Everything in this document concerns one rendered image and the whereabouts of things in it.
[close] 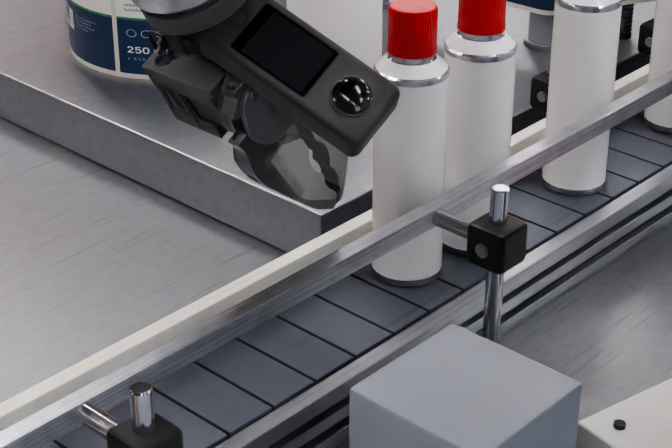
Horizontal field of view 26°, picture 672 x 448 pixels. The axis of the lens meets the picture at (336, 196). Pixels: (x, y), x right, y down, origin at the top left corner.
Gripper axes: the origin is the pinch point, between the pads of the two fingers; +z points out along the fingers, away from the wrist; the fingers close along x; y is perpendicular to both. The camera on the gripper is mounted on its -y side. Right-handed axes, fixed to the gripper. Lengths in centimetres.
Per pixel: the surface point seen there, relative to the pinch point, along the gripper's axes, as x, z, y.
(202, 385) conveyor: 15.1, 2.3, 0.7
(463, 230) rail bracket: -3.0, 3.8, -7.3
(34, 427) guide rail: 25.0, -12.9, -4.5
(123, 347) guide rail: 16.7, -2.7, 3.6
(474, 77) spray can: -13.3, 1.9, -1.6
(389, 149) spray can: -5.5, 1.7, 0.2
